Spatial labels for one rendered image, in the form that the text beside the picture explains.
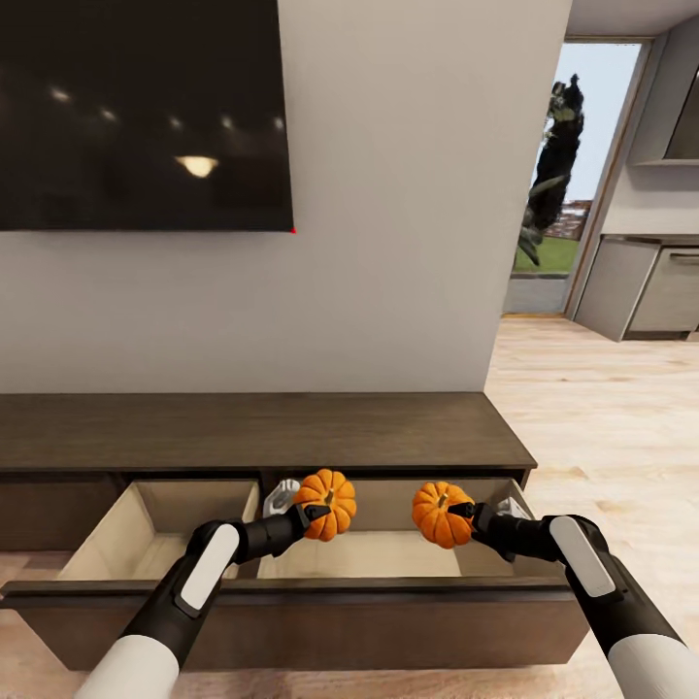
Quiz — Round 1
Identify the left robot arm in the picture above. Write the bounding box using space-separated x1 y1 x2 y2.
71 479 331 699

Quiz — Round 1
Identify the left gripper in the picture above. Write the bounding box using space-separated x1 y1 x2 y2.
260 503 331 557

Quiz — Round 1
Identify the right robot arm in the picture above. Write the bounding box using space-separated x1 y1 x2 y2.
448 498 699 699

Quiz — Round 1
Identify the pumpkin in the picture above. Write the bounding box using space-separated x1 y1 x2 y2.
293 470 356 543
412 483 475 549

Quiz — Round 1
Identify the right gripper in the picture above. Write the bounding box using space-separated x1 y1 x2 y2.
448 502 525 562

